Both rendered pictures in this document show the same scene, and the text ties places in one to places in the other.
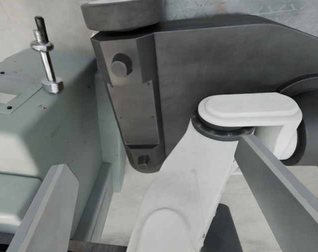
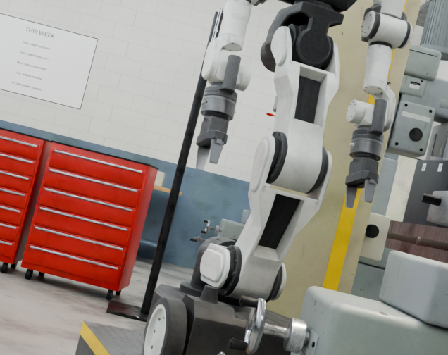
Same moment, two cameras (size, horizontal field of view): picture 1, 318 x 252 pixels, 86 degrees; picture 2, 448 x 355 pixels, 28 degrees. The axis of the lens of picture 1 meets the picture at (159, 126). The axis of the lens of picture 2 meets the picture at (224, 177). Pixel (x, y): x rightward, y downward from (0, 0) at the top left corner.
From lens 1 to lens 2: 2.29 m
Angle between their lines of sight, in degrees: 85
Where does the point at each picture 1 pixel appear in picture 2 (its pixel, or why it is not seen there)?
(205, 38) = not seen: hidden behind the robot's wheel
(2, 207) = (392, 259)
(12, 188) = (387, 282)
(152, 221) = (254, 184)
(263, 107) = (209, 256)
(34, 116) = not seen: hidden behind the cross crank
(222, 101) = (215, 270)
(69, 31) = not seen: outside the picture
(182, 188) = (252, 206)
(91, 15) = (175, 308)
